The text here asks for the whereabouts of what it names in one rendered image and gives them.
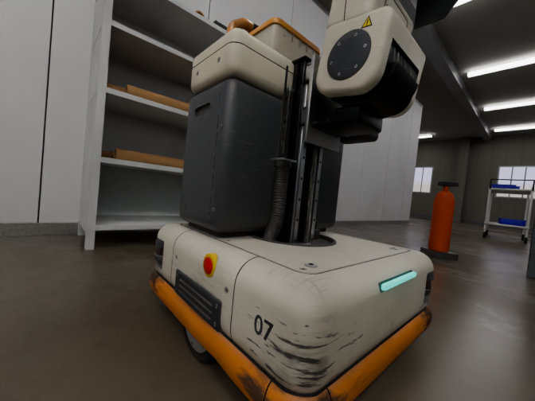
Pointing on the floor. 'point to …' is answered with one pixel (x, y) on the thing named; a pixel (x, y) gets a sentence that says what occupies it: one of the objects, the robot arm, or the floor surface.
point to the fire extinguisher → (442, 224)
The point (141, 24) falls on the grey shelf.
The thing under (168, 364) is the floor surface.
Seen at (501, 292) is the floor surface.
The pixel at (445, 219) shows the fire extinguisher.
